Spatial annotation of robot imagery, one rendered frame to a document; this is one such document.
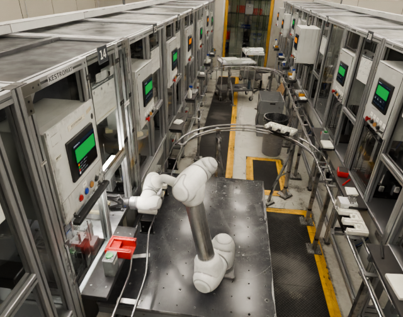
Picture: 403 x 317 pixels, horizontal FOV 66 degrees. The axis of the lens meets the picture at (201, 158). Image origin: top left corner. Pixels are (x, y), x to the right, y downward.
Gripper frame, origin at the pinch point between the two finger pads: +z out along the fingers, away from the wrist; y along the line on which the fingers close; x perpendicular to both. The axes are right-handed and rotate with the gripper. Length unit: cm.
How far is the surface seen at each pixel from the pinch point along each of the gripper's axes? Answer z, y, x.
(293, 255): -141, -118, -71
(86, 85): -24, 87, 23
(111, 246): -17.7, -8.1, 32.4
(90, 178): -20, 42, 36
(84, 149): -25, 61, 40
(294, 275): -139, -118, -47
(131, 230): -22.9, -12.9, 13.0
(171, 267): -48, -39, 19
